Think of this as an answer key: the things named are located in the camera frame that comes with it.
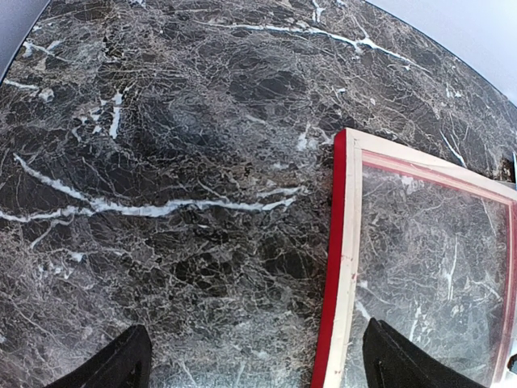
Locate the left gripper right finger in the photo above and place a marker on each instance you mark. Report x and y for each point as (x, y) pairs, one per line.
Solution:
(404, 359)

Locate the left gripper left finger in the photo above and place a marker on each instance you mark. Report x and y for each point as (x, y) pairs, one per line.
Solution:
(124, 362)

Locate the clear acrylic sheet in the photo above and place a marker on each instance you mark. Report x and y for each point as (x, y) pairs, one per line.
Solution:
(432, 264)

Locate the red wooden picture frame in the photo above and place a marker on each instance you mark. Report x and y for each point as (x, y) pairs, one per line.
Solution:
(353, 150)

